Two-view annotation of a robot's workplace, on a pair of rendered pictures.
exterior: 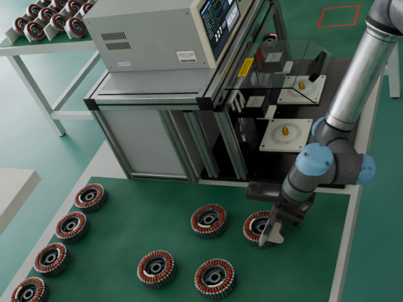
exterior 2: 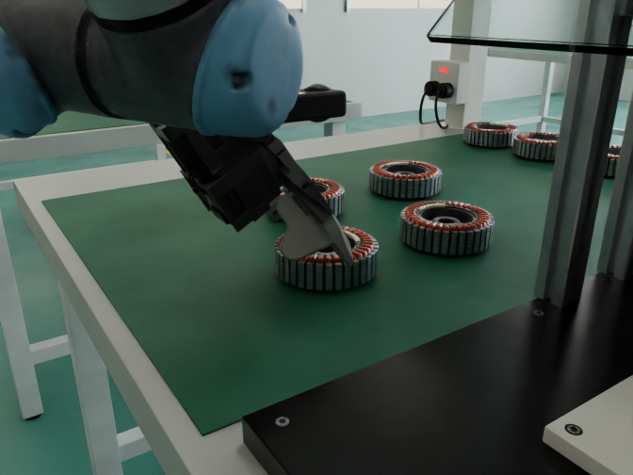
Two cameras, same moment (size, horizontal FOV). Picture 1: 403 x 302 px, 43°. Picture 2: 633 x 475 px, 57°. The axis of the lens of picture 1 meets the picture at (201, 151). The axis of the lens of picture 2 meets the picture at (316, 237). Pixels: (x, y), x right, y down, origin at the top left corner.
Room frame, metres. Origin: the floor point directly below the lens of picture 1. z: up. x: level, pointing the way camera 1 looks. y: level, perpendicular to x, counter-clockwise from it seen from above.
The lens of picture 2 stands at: (1.16, -0.62, 1.02)
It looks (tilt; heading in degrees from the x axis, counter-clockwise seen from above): 22 degrees down; 112
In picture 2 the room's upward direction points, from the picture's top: straight up
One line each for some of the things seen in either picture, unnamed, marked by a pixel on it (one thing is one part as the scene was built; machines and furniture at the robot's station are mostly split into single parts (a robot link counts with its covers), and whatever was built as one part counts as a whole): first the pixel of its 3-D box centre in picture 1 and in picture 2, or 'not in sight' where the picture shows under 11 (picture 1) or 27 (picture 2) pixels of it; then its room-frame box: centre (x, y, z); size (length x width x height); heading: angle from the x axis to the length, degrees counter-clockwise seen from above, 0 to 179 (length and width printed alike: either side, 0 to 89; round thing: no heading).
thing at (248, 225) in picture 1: (262, 229); (326, 255); (0.96, -0.08, 0.77); 0.11 x 0.11 x 0.04
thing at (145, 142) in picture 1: (146, 144); not in sight; (1.35, 0.16, 0.91); 0.28 x 0.03 x 0.32; 55
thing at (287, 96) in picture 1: (301, 89); not in sight; (1.48, -0.42, 0.78); 0.15 x 0.15 x 0.01; 55
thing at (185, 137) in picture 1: (217, 80); not in sight; (1.53, -0.15, 0.92); 0.66 x 0.01 x 0.30; 145
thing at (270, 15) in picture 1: (251, 53); not in sight; (1.44, -0.27, 1.03); 0.62 x 0.01 x 0.03; 145
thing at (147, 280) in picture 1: (156, 269); (404, 178); (0.97, 0.25, 0.77); 0.11 x 0.11 x 0.04
